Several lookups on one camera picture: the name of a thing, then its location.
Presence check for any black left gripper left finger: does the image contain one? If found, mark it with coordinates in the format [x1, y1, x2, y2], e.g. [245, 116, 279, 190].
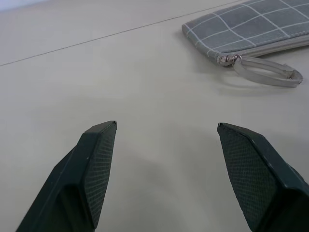
[15, 120, 118, 232]

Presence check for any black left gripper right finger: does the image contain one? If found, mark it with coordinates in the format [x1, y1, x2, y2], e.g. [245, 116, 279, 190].
[217, 122, 309, 232]

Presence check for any grey checked pencil pouch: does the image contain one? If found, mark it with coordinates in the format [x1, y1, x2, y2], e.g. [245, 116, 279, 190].
[181, 0, 309, 89]

